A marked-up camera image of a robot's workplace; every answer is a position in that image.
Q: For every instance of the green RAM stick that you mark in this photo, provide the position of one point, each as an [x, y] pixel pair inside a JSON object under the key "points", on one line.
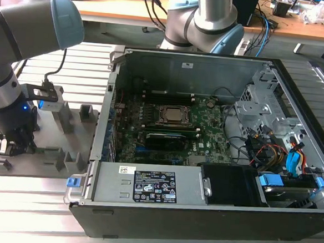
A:
{"points": [[172, 132], [41, 149]]}

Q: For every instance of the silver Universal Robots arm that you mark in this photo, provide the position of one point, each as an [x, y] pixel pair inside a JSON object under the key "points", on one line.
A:
{"points": [[24, 25]]}

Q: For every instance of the black RAM slot pair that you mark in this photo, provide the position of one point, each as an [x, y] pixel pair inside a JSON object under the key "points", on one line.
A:
{"points": [[172, 98]]}

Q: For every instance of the grey parts rack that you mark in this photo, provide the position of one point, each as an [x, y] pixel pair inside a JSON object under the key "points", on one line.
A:
{"points": [[74, 137]]}

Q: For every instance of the blue release latch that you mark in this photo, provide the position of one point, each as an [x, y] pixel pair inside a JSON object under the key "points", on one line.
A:
{"points": [[73, 182]]}

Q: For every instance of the grey power supply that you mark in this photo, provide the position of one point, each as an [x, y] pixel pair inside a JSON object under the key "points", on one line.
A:
{"points": [[113, 182]]}

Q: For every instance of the CPU socket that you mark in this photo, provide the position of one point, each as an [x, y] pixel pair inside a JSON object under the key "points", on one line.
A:
{"points": [[158, 114]]}

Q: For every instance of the wooden desk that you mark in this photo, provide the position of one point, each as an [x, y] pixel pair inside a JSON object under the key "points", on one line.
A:
{"points": [[117, 10]]}

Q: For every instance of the black graphics card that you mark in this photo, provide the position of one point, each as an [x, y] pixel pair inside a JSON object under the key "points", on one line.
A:
{"points": [[164, 142]]}

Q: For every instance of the black power supply label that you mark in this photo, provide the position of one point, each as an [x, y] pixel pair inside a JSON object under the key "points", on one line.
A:
{"points": [[155, 186]]}

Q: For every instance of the CPU with metal top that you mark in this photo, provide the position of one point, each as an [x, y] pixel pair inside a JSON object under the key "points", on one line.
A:
{"points": [[177, 114]]}

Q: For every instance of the white case sticker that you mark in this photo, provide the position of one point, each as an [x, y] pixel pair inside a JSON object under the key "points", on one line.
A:
{"points": [[187, 65]]}

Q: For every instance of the open black PC case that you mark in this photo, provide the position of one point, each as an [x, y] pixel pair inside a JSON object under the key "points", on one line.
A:
{"points": [[171, 225]]}

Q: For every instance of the round coin battery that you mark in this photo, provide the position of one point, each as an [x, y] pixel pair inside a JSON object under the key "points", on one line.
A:
{"points": [[210, 104]]}

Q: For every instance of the green motherboard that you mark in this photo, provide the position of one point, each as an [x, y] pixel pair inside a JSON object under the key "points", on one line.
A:
{"points": [[212, 122]]}

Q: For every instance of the black plastic shroud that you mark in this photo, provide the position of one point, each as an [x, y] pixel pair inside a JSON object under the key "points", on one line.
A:
{"points": [[230, 184]]}

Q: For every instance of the metal drive cage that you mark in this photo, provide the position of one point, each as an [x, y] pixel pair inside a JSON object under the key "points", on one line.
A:
{"points": [[252, 108]]}

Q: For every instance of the white power strip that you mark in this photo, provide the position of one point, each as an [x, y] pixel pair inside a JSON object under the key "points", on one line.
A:
{"points": [[242, 47]]}

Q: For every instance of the tall black box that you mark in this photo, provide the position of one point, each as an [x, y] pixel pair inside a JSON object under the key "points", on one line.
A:
{"points": [[246, 8]]}

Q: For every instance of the blue disk carrier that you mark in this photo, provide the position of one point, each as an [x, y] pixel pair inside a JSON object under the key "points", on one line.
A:
{"points": [[270, 180]]}

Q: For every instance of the silver hard disk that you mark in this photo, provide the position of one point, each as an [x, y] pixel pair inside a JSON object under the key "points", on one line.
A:
{"points": [[285, 192]]}

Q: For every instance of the small black device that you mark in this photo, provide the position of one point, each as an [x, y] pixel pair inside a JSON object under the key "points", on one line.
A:
{"points": [[281, 8]]}

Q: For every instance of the clear plastic bags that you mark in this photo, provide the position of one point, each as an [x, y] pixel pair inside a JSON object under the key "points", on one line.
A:
{"points": [[319, 14]]}

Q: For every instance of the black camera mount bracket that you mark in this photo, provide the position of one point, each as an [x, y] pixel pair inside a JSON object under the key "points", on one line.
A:
{"points": [[28, 91]]}

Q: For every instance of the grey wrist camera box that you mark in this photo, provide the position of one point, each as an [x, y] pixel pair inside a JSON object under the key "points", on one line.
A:
{"points": [[53, 106]]}

